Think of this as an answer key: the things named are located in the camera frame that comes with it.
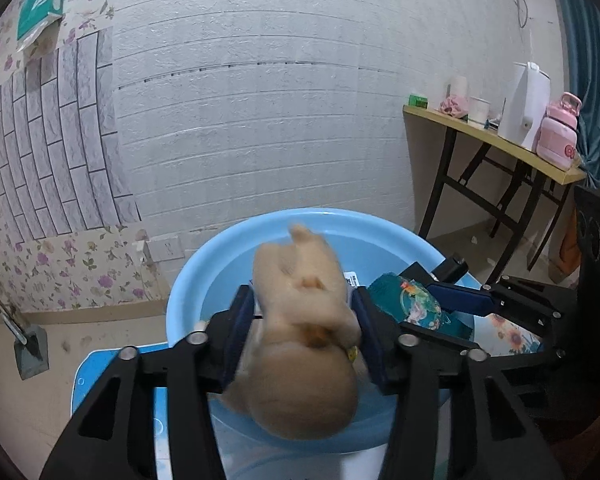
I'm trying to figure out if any pink flower ornament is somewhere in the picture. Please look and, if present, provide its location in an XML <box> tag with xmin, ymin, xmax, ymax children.
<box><xmin>439</xmin><ymin>94</ymin><xmax>469</xmax><ymax>119</ymax></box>

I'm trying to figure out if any white cup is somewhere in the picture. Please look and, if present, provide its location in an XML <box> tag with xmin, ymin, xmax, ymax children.
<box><xmin>468</xmin><ymin>96</ymin><xmax>490</xmax><ymax>128</ymax></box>

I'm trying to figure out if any light blue plastic basin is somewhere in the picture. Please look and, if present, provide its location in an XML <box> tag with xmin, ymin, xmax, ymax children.
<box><xmin>166</xmin><ymin>208</ymin><xmax>443</xmax><ymax>453</ymax></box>

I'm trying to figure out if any blue curtain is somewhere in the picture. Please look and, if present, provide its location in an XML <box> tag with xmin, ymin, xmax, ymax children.
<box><xmin>558</xmin><ymin>0</ymin><xmax>600</xmax><ymax>190</ymax></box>

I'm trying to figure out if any white electric kettle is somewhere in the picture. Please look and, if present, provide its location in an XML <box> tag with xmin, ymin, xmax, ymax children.
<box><xmin>498</xmin><ymin>62</ymin><xmax>550</xmax><ymax>152</ymax></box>

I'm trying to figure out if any small green box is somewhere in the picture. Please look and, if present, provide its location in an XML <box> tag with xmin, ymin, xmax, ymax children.
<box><xmin>407</xmin><ymin>93</ymin><xmax>428</xmax><ymax>110</ymax></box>

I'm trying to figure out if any yellow top side table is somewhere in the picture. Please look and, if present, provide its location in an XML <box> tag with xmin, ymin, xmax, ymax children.
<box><xmin>403</xmin><ymin>105</ymin><xmax>585</xmax><ymax>285</ymax></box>

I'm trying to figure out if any teal floral pouch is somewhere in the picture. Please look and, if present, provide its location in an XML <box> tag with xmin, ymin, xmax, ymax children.
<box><xmin>367</xmin><ymin>273</ymin><xmax>474</xmax><ymax>340</ymax></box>

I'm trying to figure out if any grey dustpan with handle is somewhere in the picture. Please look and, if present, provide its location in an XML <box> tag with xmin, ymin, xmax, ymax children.
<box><xmin>0</xmin><ymin>300</ymin><xmax>50</xmax><ymax>380</ymax></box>

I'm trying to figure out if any white paper roll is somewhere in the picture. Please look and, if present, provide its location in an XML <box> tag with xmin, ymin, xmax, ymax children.
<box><xmin>448</xmin><ymin>75</ymin><xmax>468</xmax><ymax>99</ymax></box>

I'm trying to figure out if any pink water bottle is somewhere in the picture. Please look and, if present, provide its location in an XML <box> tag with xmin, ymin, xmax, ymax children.
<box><xmin>535</xmin><ymin>92</ymin><xmax>582</xmax><ymax>171</ymax></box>

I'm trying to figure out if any white wall socket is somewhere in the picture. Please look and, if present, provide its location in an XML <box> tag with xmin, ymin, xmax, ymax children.
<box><xmin>136</xmin><ymin>235</ymin><xmax>184</xmax><ymax>263</ymax></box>

